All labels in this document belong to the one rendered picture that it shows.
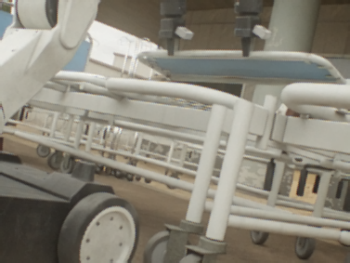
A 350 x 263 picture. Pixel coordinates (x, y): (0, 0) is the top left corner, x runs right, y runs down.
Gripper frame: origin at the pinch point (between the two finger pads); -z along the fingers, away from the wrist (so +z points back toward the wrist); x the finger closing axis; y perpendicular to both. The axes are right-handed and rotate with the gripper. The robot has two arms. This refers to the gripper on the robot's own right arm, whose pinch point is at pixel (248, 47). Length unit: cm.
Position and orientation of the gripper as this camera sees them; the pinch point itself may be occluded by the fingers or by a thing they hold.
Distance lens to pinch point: 169.6
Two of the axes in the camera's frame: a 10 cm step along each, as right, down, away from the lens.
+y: -8.2, -1.0, 5.6
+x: 5.7, -1.2, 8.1
